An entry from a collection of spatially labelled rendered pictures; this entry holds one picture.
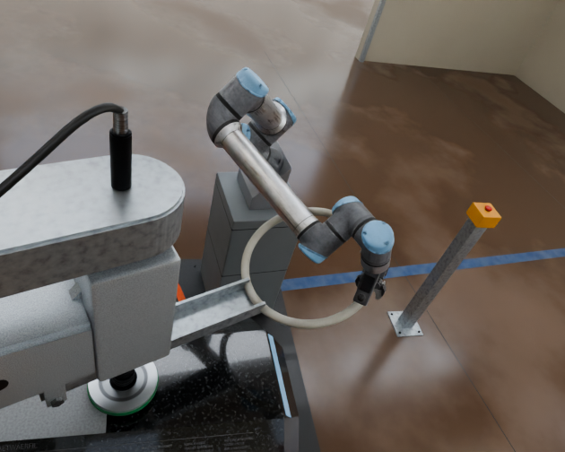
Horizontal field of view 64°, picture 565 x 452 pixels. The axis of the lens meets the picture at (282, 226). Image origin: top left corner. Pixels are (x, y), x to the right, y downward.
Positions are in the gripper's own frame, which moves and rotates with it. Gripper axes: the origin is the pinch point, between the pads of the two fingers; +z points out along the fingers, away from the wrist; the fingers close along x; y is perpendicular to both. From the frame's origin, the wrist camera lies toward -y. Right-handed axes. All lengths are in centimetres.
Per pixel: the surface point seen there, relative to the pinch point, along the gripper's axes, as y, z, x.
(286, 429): -49, 22, 10
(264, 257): 29, 68, 70
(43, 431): -86, -9, 69
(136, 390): -63, -3, 54
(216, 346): -36, 15, 45
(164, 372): -54, 7, 53
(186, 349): -43, 11, 53
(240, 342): -30, 18, 39
